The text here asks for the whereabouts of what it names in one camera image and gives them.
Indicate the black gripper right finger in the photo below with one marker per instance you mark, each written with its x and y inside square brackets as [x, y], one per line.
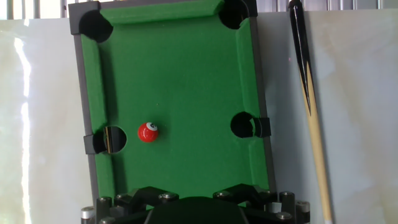
[264, 202]

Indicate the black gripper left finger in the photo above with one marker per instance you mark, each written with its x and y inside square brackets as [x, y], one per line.
[133, 202]

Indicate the wooden pool cue black butt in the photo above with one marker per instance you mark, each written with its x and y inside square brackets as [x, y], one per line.
[314, 124]

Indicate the red pool ball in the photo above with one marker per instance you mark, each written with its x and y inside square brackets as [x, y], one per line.
[148, 133]

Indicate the green felt mini pool table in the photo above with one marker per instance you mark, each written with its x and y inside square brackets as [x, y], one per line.
[186, 93]

